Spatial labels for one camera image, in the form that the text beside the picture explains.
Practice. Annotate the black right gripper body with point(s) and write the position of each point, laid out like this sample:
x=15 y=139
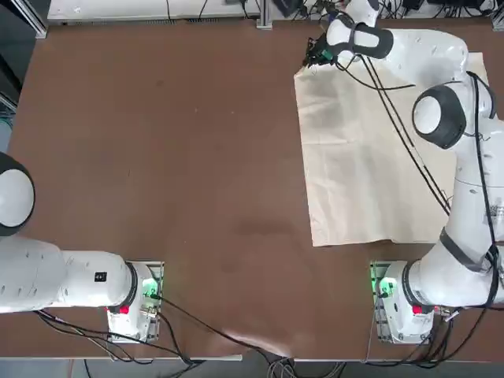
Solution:
x=323 y=51

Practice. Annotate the beige tablecloth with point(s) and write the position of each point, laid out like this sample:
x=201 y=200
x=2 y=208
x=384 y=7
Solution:
x=354 y=177

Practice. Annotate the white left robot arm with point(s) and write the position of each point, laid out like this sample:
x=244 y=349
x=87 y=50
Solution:
x=31 y=271

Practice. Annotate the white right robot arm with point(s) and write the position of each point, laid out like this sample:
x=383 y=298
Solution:
x=472 y=189

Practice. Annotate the small black box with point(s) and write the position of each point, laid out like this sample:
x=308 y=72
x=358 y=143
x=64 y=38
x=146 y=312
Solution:
x=414 y=4

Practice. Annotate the white panel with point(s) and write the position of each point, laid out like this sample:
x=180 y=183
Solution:
x=118 y=10

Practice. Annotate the dark cabinet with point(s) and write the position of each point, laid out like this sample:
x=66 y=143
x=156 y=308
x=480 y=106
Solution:
x=8 y=59

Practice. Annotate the aluminium profile post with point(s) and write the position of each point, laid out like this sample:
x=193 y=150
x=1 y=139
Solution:
x=264 y=13

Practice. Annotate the aluminium bracket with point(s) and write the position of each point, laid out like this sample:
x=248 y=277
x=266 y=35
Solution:
x=498 y=23

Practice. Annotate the aluminium frame bar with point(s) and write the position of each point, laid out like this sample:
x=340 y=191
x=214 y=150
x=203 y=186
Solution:
x=33 y=19

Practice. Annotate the aluminium edge rail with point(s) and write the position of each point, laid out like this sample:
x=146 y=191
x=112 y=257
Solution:
x=216 y=358

